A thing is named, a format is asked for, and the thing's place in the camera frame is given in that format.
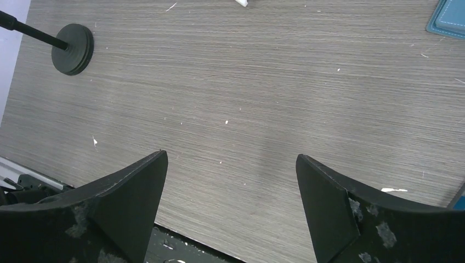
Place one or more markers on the blue leather card holder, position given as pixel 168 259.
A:
pixel 448 19

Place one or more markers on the white divided plastic bin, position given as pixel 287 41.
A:
pixel 244 3

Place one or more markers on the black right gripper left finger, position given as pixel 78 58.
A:
pixel 107 220

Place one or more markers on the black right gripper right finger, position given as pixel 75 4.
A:
pixel 353 222

